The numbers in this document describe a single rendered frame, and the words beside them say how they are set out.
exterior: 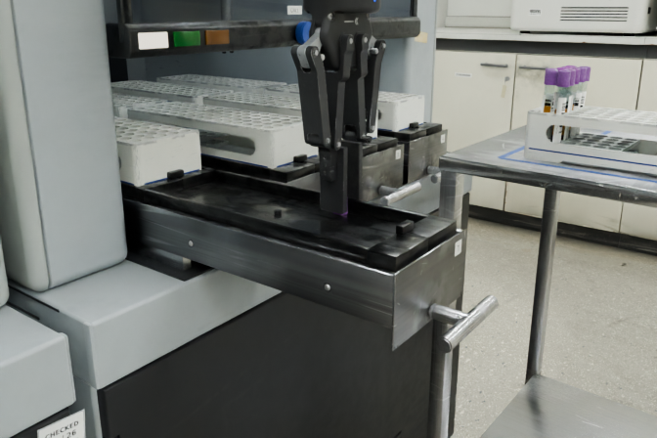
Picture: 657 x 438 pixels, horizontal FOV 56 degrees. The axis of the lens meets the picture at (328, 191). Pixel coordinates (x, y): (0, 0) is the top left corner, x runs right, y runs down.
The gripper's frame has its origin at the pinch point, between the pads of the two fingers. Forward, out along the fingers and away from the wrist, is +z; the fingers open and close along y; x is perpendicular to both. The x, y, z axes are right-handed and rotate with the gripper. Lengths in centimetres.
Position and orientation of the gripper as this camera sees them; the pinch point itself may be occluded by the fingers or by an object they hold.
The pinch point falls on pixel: (341, 176)
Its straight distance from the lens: 65.4
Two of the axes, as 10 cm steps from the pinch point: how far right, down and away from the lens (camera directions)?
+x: 8.0, 1.7, -5.7
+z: 0.0, 9.6, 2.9
